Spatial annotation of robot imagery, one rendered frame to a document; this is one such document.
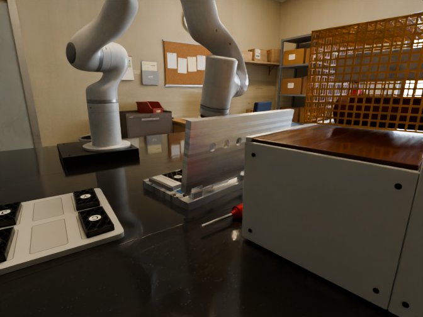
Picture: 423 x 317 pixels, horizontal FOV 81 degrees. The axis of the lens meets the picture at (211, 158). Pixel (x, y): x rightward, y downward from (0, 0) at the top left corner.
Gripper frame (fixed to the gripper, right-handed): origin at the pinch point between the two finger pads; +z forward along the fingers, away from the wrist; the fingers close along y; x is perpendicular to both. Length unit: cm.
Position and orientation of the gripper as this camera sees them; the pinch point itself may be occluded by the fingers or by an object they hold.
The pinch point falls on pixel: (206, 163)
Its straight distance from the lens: 77.9
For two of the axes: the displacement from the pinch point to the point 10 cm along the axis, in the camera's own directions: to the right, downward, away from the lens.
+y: -7.1, 1.9, -6.8
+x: 6.9, 3.9, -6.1
